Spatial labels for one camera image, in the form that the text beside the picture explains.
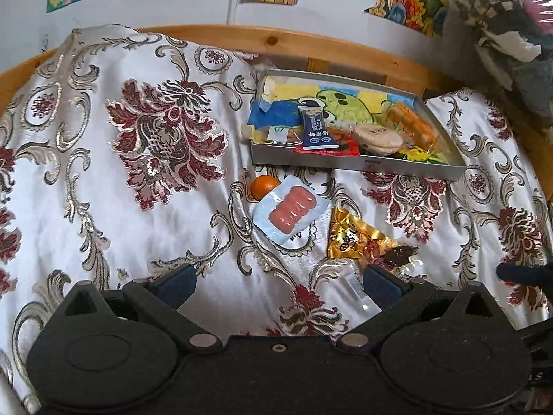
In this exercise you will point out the clear packet dark dried snack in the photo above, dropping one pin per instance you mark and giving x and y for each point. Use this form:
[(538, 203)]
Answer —
[(389, 267)]

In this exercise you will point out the round rice cracker pack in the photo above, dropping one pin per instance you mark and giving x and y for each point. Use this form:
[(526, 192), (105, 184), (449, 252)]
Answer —
[(376, 139)]

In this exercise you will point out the wooden sofa frame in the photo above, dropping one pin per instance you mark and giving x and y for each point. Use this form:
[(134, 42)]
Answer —
[(319, 53)]

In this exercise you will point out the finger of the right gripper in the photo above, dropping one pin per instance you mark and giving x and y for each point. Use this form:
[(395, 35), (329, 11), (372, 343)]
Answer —
[(538, 276)]

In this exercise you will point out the yellow green snack packet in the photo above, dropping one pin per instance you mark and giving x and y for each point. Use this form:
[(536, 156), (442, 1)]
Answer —
[(416, 154)]

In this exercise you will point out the grey tray with cartoon drawing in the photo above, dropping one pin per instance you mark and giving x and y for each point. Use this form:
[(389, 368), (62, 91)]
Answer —
[(346, 103)]

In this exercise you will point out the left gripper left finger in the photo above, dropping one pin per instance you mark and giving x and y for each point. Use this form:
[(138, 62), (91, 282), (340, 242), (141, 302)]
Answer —
[(156, 302)]

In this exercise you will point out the dark blue calcium bar packet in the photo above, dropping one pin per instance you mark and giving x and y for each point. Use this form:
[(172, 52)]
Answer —
[(316, 137)]

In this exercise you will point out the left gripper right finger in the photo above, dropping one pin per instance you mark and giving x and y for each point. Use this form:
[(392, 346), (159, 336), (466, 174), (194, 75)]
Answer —
[(393, 303)]

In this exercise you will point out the red spicy snack packet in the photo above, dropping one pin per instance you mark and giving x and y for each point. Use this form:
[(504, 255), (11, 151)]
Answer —
[(344, 149)]

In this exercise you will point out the floral satin sofa cover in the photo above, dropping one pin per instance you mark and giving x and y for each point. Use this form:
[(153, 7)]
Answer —
[(122, 157)]

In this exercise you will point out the orange mandarin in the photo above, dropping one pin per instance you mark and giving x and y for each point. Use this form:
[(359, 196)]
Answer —
[(262, 185)]

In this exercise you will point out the orange cake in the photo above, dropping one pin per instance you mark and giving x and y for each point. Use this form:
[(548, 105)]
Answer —
[(418, 132)]

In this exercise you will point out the gold foil snack packet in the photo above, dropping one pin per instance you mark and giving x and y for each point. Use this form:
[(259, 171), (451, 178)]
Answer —
[(352, 238)]

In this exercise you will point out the pink sausage pack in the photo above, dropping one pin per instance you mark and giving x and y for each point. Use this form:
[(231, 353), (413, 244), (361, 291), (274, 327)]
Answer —
[(287, 210)]

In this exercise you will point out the green label biscuit pack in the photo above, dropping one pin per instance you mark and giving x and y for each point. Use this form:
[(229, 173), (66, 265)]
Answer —
[(285, 135)]

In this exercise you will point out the plastic bag of clothes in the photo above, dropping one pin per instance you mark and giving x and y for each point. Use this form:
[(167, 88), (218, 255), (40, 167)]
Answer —
[(513, 38)]

